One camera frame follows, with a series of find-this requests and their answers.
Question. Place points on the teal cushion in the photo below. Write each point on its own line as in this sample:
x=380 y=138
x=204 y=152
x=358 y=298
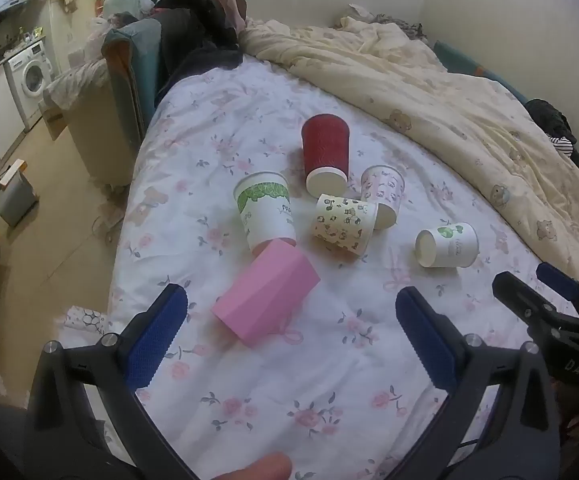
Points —
x=129 y=60

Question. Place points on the pile of dark clothes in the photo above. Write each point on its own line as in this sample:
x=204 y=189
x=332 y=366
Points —
x=194 y=25

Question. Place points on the pink faceted cup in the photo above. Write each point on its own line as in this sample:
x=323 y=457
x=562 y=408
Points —
x=264 y=290

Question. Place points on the teal bed edge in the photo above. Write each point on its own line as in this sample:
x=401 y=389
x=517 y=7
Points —
x=474 y=67

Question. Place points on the red ribbed paper cup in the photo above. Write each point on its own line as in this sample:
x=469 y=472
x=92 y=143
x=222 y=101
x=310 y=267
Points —
x=324 y=145

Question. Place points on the pink patterned paper cup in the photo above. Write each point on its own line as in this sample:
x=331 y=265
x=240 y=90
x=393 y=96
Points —
x=384 y=190

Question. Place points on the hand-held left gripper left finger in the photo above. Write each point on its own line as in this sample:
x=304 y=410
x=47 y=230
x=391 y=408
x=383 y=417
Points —
x=157 y=340

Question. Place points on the grey bin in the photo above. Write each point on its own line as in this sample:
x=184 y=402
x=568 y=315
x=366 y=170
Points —
x=16 y=200

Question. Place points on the beige upholstered chair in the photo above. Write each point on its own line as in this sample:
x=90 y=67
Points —
x=94 y=115

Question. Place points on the black striped clothes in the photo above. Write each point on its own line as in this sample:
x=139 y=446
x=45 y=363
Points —
x=554 y=125

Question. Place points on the cream bear print duvet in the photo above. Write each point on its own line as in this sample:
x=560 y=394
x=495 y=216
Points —
x=419 y=85

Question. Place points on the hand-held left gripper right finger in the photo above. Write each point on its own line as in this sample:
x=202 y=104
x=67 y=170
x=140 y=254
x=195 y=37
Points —
x=427 y=340

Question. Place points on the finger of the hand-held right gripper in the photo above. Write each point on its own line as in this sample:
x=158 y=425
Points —
x=522 y=297
x=559 y=280

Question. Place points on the patterned paper roll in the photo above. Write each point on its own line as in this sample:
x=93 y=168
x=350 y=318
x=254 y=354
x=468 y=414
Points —
x=86 y=320

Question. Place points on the white washing machine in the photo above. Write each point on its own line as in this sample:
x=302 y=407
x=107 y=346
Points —
x=31 y=72

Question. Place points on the cardboard box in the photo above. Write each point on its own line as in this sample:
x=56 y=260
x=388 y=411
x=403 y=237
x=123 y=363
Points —
x=53 y=120

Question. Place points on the person's left hand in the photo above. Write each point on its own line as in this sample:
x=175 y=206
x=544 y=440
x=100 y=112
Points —
x=259 y=467

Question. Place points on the cream patterned paper cup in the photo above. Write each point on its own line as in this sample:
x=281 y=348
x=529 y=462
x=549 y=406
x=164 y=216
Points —
x=342 y=225

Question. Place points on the white cup green leaf print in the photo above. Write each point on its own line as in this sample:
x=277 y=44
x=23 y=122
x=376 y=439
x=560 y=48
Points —
x=264 y=210

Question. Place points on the white cup green heart print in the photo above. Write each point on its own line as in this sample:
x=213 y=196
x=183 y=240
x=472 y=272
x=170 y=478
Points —
x=452 y=245

